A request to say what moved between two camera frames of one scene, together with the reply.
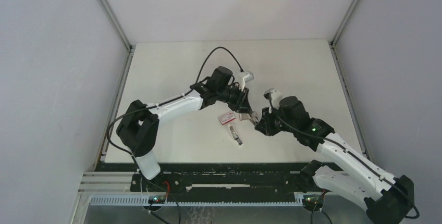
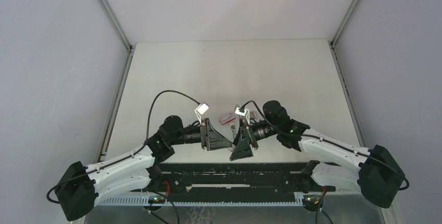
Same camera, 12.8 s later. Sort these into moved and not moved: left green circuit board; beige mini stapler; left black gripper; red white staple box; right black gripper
Moved: right black gripper; left black gripper
Not moved: red white staple box; left green circuit board; beige mini stapler
